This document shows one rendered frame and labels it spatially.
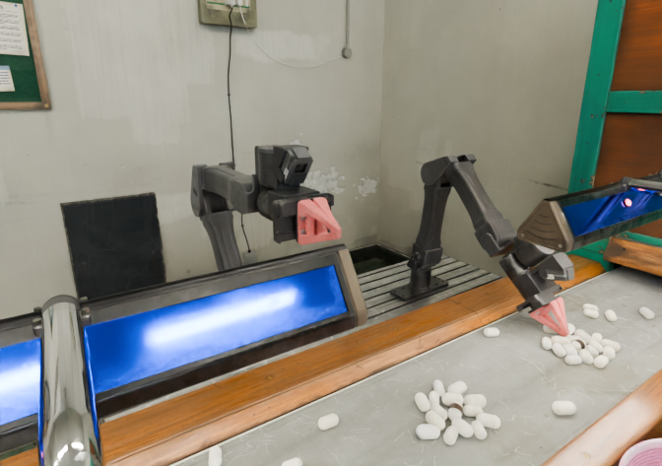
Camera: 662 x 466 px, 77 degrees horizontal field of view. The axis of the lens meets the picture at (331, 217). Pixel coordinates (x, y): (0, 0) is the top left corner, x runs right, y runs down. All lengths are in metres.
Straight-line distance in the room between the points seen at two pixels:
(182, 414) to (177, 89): 1.98
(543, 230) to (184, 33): 2.18
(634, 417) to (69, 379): 0.80
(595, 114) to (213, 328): 1.33
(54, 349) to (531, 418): 0.72
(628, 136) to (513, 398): 0.88
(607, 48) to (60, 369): 1.46
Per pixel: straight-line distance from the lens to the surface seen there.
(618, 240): 1.47
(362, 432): 0.75
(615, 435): 0.82
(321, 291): 0.39
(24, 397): 0.35
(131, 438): 0.76
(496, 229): 1.07
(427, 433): 0.74
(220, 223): 0.98
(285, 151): 0.63
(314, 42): 2.89
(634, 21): 1.50
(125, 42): 2.47
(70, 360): 0.26
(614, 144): 1.50
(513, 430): 0.81
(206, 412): 0.77
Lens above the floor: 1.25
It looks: 16 degrees down
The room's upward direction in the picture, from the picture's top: straight up
